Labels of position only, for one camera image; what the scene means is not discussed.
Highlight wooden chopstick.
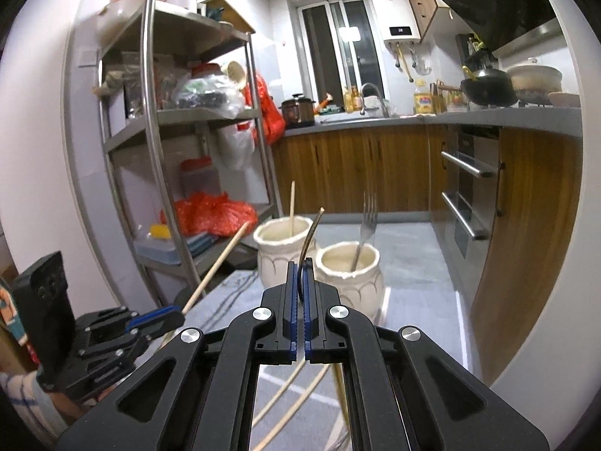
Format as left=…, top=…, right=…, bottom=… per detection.
left=254, top=365, right=330, bottom=451
left=252, top=359, right=306, bottom=428
left=288, top=180, right=295, bottom=237
left=181, top=221, right=251, bottom=316

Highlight gold fork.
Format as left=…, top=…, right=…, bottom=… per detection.
left=297, top=207, right=325, bottom=303

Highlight silver fork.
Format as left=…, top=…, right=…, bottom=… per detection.
left=350, top=191, right=378, bottom=272

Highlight chrome kitchen faucet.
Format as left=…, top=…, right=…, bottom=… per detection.
left=359, top=83, right=390, bottom=118

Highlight person's left hand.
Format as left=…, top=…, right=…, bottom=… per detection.
left=46, top=385, right=116, bottom=425

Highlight grey striped cloth mat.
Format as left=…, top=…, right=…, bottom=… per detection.
left=189, top=263, right=492, bottom=450

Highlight red plastic bag on shelf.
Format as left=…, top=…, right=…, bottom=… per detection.
left=173, top=191, right=259, bottom=237

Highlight white floral ceramic utensil holder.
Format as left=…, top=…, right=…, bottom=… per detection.
left=253, top=216, right=385, bottom=320

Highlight stainless steel shelf rack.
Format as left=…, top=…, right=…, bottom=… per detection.
left=98, top=0, right=263, bottom=285

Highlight wooden base cabinets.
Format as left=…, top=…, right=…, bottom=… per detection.
left=272, top=123, right=583, bottom=384

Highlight red plastic bag on hook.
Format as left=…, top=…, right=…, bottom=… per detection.
left=256, top=72, right=286, bottom=145

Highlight clear plastic bag on shelf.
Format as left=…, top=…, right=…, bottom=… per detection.
left=172, top=73, right=246, bottom=119

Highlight dark rice cooker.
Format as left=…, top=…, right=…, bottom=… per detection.
left=280, top=94, right=315, bottom=129

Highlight yellow oil bottle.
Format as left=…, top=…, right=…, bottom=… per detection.
left=414, top=79, right=434, bottom=115

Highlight black wok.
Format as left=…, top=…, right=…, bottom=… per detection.
left=461, top=65, right=518, bottom=107

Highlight sliding window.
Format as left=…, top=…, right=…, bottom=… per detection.
left=296, top=0, right=387, bottom=107

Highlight white ceramic pot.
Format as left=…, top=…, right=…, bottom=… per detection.
left=506, top=60, right=562, bottom=106

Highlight built-in oven with handles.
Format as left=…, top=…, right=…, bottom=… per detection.
left=441, top=125, right=500, bottom=259

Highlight white wall water heater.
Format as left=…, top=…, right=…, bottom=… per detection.
left=371, top=0, right=421, bottom=52

